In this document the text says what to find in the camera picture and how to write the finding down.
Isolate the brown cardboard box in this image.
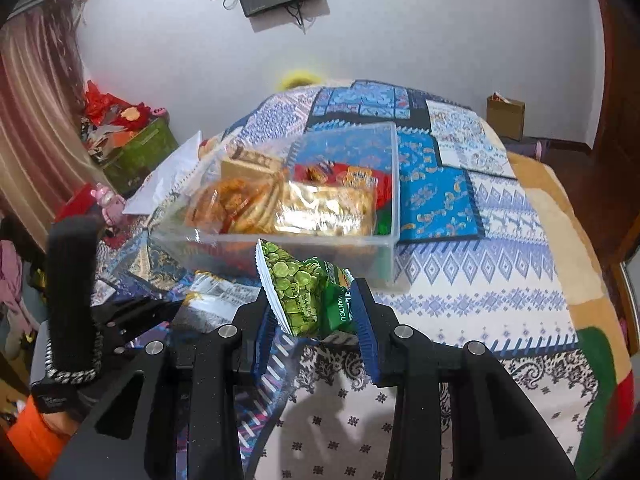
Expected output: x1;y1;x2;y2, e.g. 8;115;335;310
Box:
486;92;525;141

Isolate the red orange snack bag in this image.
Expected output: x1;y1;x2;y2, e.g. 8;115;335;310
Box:
293;160;393;209

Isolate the clear plastic storage bin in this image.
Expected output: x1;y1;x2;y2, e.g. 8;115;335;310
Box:
151;122;399;286

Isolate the yellow foam tube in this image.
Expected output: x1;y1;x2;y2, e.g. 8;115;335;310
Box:
278;70;323;91

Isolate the red flower plush toy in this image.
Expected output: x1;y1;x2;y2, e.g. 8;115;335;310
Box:
111;103;169;131

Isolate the green storage box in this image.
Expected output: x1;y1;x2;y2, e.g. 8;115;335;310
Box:
102;117;178;195

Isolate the white plastic bag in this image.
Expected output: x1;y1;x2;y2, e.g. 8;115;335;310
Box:
122;131;203;216

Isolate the green pea snack bag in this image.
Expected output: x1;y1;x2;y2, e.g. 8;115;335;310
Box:
255;240;356;340

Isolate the clear bag orange pastry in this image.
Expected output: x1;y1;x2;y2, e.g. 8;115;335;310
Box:
183;174;285;234

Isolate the striped brown curtain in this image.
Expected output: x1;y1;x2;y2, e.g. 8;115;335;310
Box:
1;0;106;247

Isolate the pink plush toy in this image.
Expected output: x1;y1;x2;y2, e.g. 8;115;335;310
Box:
90;183;126;228

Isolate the white barcode snack bag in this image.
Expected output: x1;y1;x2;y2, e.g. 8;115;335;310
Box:
170;271;259;334

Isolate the patchwork patterned bedspread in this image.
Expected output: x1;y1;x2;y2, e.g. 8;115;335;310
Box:
89;78;622;480

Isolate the golden cracker pack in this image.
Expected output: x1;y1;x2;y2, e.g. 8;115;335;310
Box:
273;181;375;236

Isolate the brown wooden door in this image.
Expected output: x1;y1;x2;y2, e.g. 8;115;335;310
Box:
596;0;639;266

